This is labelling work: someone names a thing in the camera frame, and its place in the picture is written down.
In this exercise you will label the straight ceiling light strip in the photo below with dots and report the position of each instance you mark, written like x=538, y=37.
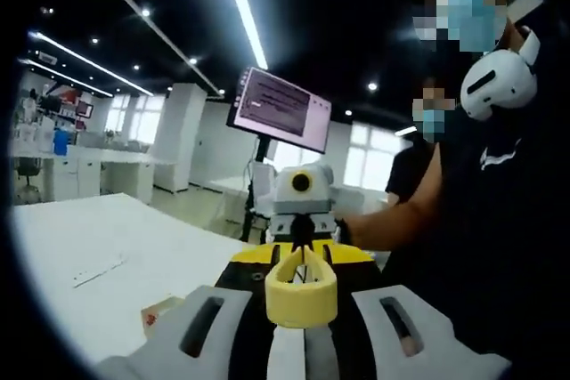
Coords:
x=242, y=6

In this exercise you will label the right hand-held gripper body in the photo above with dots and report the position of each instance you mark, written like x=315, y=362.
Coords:
x=285, y=197

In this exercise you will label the white square pillar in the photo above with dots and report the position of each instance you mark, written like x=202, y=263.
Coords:
x=178, y=139

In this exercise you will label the yellow food tongs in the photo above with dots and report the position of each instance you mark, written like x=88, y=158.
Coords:
x=303, y=304

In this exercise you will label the small red candy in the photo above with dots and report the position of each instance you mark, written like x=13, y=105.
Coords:
x=151, y=320

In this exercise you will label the row of white desks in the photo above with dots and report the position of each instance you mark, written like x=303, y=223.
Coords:
x=120, y=171

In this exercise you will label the black monitor stand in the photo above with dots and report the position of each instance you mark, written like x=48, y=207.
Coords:
x=263, y=148

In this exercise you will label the person in black shirt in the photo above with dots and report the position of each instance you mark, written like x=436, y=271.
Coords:
x=490, y=242

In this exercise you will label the cream hexagonal container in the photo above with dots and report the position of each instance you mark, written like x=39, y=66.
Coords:
x=167, y=306

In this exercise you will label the white table strip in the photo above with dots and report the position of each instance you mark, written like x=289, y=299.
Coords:
x=100, y=271

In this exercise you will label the red wall poster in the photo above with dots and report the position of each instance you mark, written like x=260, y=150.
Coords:
x=67, y=97

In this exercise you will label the blue box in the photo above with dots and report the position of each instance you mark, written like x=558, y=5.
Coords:
x=61, y=144

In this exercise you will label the ceiling air vent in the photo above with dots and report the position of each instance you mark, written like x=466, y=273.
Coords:
x=47, y=58

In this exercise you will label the white worn device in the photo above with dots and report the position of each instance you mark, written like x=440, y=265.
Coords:
x=494, y=82

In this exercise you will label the computer monitor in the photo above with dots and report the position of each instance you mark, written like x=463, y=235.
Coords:
x=276, y=108

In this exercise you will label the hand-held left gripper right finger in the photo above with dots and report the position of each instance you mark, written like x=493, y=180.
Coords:
x=427, y=344

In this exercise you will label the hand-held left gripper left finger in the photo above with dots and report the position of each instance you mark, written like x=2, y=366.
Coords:
x=200, y=335

